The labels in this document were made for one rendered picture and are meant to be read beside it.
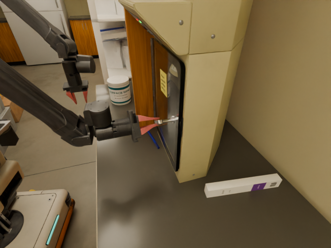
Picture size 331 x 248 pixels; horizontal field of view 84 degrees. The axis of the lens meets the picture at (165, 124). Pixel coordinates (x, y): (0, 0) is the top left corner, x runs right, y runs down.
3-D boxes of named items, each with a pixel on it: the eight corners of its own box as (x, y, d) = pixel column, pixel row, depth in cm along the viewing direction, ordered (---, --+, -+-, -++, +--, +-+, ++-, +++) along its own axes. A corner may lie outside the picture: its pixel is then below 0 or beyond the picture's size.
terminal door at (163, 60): (156, 125, 90) (153, 37, 66) (177, 173, 67) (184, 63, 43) (155, 125, 90) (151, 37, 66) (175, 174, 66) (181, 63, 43)
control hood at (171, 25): (153, 30, 66) (152, -4, 60) (189, 55, 41) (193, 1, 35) (121, 32, 63) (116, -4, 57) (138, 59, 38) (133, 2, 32)
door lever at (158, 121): (167, 122, 65) (166, 115, 65) (175, 124, 56) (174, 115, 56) (152, 125, 64) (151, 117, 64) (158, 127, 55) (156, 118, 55)
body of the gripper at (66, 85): (88, 89, 82) (83, 73, 77) (63, 92, 79) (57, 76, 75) (88, 83, 87) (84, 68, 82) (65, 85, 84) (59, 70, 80)
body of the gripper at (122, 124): (134, 109, 57) (109, 113, 55) (140, 141, 58) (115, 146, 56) (132, 109, 63) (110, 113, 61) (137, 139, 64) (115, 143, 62)
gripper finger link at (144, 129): (160, 108, 59) (130, 113, 56) (163, 130, 59) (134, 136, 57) (155, 109, 65) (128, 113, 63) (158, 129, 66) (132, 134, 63)
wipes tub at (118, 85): (129, 94, 127) (127, 74, 118) (132, 104, 117) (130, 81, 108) (110, 97, 124) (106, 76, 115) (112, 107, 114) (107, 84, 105)
